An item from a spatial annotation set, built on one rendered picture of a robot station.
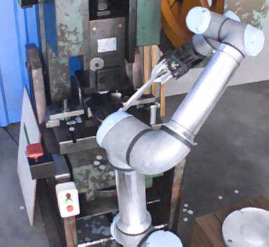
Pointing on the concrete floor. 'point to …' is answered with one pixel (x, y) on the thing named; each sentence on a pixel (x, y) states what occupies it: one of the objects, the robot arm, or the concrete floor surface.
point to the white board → (28, 123)
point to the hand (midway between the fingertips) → (155, 76)
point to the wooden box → (202, 224)
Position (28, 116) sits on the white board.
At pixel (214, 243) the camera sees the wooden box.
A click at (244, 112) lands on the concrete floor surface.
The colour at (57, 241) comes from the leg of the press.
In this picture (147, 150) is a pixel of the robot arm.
